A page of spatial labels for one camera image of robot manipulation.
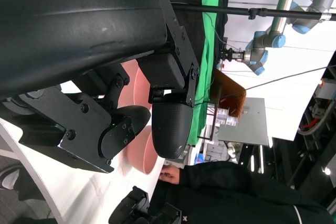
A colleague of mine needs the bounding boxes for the brown cardboard box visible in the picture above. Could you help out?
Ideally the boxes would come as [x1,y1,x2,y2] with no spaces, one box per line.
[213,68,247,120]

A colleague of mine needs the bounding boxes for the grey flat panel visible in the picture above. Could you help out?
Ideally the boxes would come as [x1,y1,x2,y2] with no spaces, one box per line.
[217,97,269,146]

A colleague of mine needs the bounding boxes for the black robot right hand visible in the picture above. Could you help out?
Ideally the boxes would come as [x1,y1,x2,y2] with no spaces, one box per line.
[108,186,182,224]

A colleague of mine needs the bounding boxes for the person in black jacket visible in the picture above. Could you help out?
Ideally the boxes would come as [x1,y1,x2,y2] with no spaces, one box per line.
[148,159,336,224]

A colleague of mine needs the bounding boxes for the person's bare hand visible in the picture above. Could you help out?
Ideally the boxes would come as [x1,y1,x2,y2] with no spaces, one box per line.
[159,164,182,185]

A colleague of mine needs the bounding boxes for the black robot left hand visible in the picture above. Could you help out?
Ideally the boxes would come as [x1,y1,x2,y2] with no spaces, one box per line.
[0,0,201,175]

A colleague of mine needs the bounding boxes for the grey machine with cables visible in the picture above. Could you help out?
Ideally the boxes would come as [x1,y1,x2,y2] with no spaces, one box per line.
[296,64,336,141]

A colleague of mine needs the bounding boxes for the white blue printed carton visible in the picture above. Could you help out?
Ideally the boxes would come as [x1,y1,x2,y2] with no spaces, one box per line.
[215,107,240,128]

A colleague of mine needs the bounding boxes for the pink plastic bowl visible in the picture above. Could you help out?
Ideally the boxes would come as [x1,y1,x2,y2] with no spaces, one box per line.
[119,60,153,111]
[125,125,159,175]

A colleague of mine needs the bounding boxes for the green cloth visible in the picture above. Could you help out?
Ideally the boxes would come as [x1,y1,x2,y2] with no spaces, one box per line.
[186,0,232,147]

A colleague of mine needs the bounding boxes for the black background robot gripper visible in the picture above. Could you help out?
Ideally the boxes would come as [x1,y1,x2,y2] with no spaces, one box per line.
[219,47,247,62]

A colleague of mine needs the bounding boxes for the black boom pole with clamp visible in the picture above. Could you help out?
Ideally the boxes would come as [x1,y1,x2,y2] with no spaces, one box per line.
[172,3,336,22]

